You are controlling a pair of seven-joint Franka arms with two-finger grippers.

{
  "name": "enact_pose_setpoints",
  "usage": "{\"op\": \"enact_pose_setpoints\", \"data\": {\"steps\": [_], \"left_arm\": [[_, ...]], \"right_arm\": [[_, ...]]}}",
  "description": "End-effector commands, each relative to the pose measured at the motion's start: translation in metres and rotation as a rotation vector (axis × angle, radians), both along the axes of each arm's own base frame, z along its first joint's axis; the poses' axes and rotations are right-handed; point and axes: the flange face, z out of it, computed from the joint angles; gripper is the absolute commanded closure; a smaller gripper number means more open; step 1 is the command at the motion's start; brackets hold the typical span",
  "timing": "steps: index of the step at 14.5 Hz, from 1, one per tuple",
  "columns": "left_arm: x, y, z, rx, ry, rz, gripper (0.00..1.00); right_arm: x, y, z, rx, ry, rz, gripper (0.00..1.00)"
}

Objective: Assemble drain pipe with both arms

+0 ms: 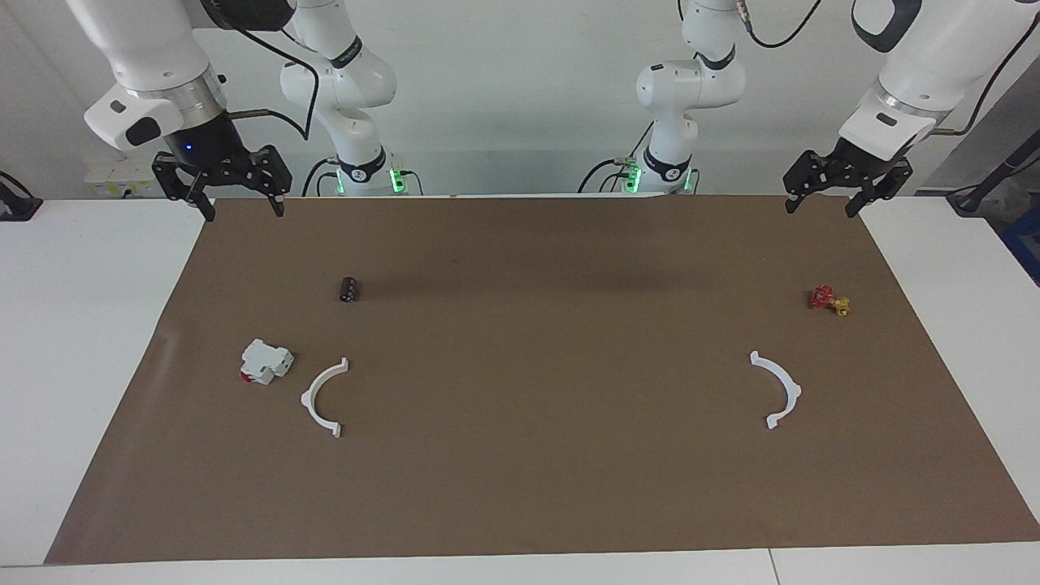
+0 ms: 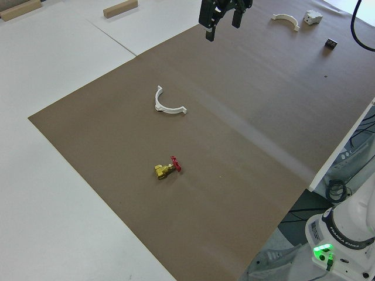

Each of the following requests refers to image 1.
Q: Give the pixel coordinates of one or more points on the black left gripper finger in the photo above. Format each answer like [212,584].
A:
[890,183]
[803,175]

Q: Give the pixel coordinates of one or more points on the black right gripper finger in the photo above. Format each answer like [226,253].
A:
[175,179]
[278,179]

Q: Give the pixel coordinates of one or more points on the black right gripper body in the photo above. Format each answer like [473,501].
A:
[207,150]

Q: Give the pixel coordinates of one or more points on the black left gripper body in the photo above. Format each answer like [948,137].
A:
[853,166]

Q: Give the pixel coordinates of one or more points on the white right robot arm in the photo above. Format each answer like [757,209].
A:
[146,41]

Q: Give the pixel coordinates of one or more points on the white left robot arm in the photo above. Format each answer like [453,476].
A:
[926,65]

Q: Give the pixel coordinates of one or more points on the white power strip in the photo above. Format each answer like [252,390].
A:
[114,175]

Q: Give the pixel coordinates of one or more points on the black stand pole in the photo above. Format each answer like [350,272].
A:
[975,199]

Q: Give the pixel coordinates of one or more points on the red yellow valve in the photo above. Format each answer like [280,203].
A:
[824,297]

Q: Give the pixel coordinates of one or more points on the black cylindrical capacitor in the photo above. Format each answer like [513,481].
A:
[350,289]

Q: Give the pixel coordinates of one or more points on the blue box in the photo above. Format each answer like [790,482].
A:
[1025,244]

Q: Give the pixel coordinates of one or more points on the white circuit breaker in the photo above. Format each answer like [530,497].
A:
[264,359]

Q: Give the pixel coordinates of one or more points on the brown table mat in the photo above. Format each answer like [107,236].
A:
[520,487]

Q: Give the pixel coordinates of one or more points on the black clamp mount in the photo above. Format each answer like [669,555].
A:
[16,207]

